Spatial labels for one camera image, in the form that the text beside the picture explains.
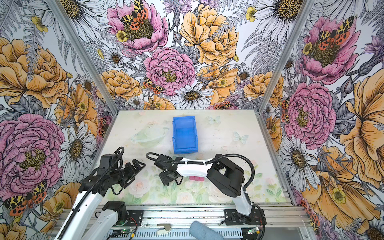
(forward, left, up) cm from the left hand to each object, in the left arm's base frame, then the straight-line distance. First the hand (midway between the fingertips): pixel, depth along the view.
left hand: (140, 175), depth 77 cm
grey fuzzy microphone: (-23, -30, -7) cm, 39 cm away
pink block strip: (+1, -30, -9) cm, 31 cm away
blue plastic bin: (+33, -21, -10) cm, 40 cm away
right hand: (0, -13, -10) cm, 16 cm away
